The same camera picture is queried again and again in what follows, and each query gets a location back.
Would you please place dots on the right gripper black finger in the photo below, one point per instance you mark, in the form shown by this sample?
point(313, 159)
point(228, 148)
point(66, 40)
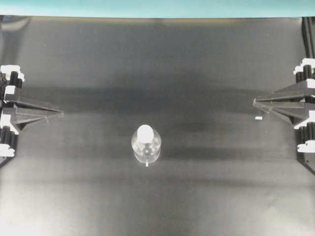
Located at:
point(298, 90)
point(298, 114)

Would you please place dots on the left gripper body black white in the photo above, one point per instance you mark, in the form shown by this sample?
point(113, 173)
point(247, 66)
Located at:
point(11, 80)

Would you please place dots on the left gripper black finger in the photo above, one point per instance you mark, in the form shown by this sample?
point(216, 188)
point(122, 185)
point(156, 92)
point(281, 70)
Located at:
point(27, 102)
point(22, 118)

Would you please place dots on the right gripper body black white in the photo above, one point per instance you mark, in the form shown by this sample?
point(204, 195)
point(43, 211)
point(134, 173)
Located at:
point(305, 74)

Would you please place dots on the white bottle cap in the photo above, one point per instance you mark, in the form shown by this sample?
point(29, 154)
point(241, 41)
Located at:
point(145, 134)

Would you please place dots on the clear plastic bottle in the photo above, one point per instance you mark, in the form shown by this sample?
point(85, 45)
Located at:
point(146, 153)

